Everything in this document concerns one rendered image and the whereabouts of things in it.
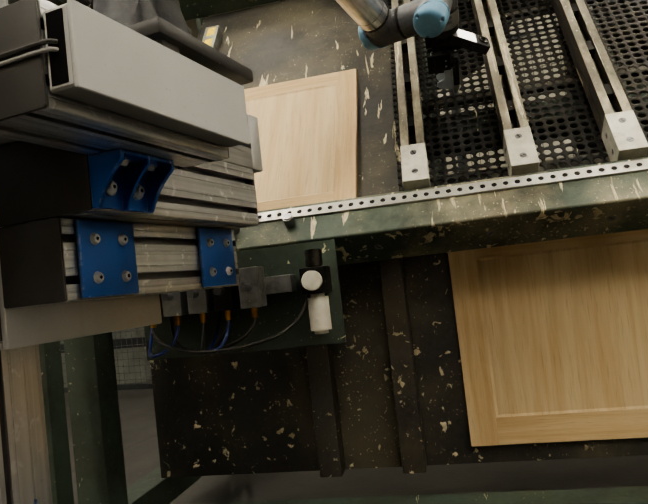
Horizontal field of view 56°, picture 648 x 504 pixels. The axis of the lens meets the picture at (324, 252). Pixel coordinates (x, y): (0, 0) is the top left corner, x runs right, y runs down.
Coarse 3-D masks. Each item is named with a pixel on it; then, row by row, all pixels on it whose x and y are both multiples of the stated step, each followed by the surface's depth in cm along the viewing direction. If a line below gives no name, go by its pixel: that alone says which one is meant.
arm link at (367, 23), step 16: (336, 0) 132; (352, 0) 131; (368, 0) 133; (352, 16) 137; (368, 16) 136; (384, 16) 138; (368, 32) 142; (384, 32) 141; (400, 32) 141; (368, 48) 147
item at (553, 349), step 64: (448, 256) 158; (512, 256) 155; (576, 256) 152; (640, 256) 149; (512, 320) 155; (576, 320) 152; (640, 320) 148; (512, 384) 154; (576, 384) 151; (640, 384) 148
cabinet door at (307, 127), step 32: (256, 96) 187; (288, 96) 183; (320, 96) 179; (352, 96) 175; (288, 128) 174; (320, 128) 170; (352, 128) 166; (288, 160) 165; (320, 160) 162; (352, 160) 158; (256, 192) 160; (288, 192) 157; (320, 192) 154; (352, 192) 151
